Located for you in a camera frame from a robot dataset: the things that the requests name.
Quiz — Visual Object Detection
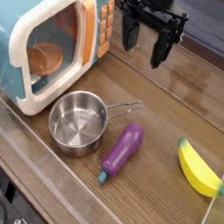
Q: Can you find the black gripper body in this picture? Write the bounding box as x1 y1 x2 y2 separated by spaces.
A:
121 0 189 43

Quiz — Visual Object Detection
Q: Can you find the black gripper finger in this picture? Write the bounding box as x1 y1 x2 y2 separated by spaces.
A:
121 9 140 51
150 28 175 68

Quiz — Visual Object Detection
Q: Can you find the purple toy eggplant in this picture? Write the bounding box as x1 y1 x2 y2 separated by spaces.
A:
98 123 144 184

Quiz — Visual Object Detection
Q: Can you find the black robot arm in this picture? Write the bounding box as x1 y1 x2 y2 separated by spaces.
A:
121 0 189 68

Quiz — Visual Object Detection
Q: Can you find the blue toy microwave oven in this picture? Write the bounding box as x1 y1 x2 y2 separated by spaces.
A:
0 0 114 115

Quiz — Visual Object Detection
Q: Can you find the yellow toy banana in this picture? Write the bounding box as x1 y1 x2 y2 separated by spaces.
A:
177 138 224 198

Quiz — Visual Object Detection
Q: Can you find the silver pot with wire handle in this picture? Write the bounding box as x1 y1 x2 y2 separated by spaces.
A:
48 90 145 158

